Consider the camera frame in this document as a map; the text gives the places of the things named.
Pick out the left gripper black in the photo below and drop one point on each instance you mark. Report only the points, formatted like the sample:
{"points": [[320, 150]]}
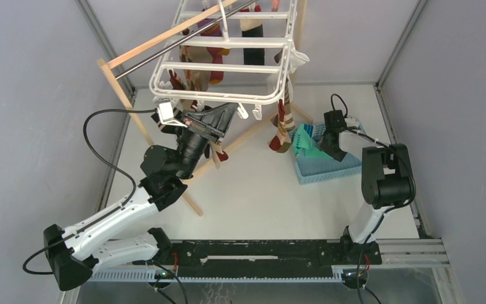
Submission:
{"points": [[211, 123]]}

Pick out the white plastic sock hanger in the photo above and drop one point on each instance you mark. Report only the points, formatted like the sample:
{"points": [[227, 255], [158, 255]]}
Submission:
{"points": [[253, 83]]}

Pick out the green white sock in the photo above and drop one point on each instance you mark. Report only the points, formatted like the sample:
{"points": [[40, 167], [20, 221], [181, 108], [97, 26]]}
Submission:
{"points": [[305, 139]]}

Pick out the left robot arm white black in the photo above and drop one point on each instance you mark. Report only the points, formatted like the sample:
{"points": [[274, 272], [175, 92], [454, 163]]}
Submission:
{"points": [[77, 252]]}

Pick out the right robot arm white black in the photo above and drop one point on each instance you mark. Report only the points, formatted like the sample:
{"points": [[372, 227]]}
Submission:
{"points": [[368, 220]]}

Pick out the red cuff tan sock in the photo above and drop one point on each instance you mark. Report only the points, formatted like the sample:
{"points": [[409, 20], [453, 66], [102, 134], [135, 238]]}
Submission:
{"points": [[200, 80]]}

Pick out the striped brown green sock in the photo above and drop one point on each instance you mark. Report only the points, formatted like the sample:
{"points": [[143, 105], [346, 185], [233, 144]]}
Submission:
{"points": [[284, 122]]}

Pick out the navy sock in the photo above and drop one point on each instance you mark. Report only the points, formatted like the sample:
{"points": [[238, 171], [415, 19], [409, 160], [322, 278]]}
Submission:
{"points": [[253, 29]]}

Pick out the blue plastic basket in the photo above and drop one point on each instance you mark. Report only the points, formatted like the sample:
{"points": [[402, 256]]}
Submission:
{"points": [[311, 170]]}

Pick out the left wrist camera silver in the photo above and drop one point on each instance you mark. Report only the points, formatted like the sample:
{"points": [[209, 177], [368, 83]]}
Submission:
{"points": [[166, 115]]}

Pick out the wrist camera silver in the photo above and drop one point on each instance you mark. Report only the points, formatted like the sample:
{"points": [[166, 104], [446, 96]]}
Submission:
{"points": [[166, 115], [353, 123]]}

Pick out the wooden drying rack frame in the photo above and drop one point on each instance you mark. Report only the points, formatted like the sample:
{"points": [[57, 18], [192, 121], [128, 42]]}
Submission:
{"points": [[208, 28]]}

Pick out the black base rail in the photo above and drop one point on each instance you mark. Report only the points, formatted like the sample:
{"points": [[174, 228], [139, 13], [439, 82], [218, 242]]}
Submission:
{"points": [[267, 259]]}

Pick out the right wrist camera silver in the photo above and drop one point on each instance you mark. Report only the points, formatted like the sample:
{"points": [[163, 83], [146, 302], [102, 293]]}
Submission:
{"points": [[353, 123]]}

